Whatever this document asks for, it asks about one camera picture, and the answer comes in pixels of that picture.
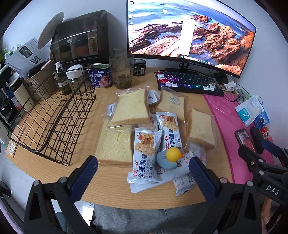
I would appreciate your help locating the teal white tissue packet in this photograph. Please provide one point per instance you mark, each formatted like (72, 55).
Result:
(249, 110)

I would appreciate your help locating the white lid glass jar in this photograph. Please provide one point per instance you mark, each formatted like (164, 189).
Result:
(75, 75)

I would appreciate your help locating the small white red sachet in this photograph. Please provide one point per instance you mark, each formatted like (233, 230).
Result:
(186, 183)

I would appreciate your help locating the curved computer monitor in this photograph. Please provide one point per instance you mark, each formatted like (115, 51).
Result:
(205, 33)

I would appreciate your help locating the smartphone on mat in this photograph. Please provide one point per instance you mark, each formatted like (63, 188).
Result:
(243, 138)

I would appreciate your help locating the small black jar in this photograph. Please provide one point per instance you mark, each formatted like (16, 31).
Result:
(139, 67)

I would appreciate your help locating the cardboard piece with label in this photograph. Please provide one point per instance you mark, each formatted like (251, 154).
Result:
(13, 147)

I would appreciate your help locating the white papers stack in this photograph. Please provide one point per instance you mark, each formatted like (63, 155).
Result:
(27, 57)

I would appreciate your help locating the blue luncheon meat can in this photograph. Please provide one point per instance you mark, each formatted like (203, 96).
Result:
(100, 75)

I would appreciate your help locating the RGB mechanical keyboard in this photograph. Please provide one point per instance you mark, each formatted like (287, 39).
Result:
(188, 83)

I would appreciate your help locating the cracker packet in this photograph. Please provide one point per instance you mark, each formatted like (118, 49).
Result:
(168, 123)
(146, 146)

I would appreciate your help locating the beige woven storage basket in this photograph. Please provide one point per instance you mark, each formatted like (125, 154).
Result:
(40, 81)

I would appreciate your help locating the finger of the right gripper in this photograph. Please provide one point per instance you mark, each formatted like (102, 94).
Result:
(254, 161)
(272, 148)

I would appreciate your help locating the dark acrylic cosmetic cabinet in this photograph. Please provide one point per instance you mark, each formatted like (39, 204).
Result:
(82, 40)

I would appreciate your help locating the bagged bread slice with desiccant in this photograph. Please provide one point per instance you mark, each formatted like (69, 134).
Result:
(172, 101)

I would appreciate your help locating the white thermos bottle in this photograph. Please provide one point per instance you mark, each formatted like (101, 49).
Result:
(22, 94)

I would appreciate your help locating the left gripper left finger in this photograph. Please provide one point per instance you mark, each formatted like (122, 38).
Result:
(80, 178)

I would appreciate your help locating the clear glass tea jar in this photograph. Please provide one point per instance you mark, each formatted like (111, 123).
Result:
(121, 65)

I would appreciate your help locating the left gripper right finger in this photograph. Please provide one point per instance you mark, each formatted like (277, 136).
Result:
(205, 178)

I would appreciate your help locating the black wire basket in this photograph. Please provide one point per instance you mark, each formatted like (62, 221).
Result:
(52, 127)

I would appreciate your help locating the pink desk mat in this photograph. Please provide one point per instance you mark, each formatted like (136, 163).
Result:
(228, 123)

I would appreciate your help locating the pump dispenser bottle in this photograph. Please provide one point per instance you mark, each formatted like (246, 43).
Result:
(63, 82)

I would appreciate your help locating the person's right hand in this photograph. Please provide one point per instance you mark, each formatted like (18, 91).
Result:
(265, 214)

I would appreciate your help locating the grey trousers lap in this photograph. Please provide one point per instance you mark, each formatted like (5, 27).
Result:
(175, 220)

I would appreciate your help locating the blue yellow duck toy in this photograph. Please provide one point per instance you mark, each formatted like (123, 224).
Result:
(170, 158)

